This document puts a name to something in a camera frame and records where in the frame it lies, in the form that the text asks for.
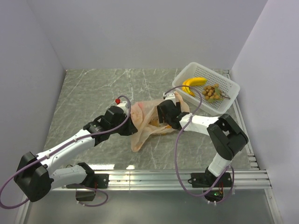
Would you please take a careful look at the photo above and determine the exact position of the peach plastic bag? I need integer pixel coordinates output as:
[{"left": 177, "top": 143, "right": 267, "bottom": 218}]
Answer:
[{"left": 130, "top": 91, "right": 190, "bottom": 153}]

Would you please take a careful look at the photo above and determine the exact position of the yellow banana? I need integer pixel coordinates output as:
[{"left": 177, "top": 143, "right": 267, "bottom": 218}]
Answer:
[{"left": 182, "top": 77, "right": 207, "bottom": 97}]

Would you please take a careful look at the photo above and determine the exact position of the bunch of brown longans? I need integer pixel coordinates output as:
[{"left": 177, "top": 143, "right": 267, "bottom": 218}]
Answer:
[{"left": 202, "top": 84, "right": 231, "bottom": 103}]

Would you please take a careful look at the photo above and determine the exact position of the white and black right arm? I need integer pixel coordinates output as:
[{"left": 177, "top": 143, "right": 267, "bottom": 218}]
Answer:
[{"left": 157, "top": 100, "right": 249, "bottom": 187}]

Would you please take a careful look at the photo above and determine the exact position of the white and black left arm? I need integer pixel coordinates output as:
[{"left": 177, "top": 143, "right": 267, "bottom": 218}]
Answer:
[{"left": 14, "top": 101, "right": 137, "bottom": 202}]

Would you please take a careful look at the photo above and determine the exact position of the white perforated plastic basket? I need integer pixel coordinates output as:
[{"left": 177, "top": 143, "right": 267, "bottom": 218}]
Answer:
[{"left": 172, "top": 62, "right": 240, "bottom": 116}]

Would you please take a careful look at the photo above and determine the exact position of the black left controller box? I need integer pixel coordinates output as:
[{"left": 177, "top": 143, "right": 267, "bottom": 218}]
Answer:
[{"left": 75, "top": 189, "right": 96, "bottom": 202}]

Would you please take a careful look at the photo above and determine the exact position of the right controller board with led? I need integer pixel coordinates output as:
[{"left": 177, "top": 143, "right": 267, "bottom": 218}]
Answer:
[{"left": 204, "top": 189, "right": 224, "bottom": 203}]

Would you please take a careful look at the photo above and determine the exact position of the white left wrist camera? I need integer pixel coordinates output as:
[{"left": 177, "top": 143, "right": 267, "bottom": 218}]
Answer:
[{"left": 115, "top": 98, "right": 130, "bottom": 115}]

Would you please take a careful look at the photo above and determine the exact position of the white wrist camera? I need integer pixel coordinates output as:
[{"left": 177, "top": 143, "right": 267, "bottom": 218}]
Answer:
[
  {"left": 163, "top": 91, "right": 177, "bottom": 104},
  {"left": 115, "top": 98, "right": 130, "bottom": 115}
]

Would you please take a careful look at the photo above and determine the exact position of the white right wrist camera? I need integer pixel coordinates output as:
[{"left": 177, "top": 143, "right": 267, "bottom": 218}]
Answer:
[{"left": 163, "top": 91, "right": 177, "bottom": 104}]

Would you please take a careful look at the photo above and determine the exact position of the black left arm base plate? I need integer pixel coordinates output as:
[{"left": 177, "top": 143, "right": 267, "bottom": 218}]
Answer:
[{"left": 66, "top": 174, "right": 109, "bottom": 189}]

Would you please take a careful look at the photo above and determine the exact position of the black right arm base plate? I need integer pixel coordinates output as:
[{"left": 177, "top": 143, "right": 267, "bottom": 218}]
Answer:
[{"left": 188, "top": 172, "right": 233, "bottom": 189}]

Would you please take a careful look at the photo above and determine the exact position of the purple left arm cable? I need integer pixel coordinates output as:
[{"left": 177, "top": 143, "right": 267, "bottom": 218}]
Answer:
[{"left": 0, "top": 94, "right": 131, "bottom": 209}]

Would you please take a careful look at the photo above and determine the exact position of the aluminium table edge rail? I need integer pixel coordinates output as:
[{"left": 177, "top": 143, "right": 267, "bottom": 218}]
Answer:
[{"left": 25, "top": 170, "right": 273, "bottom": 191}]

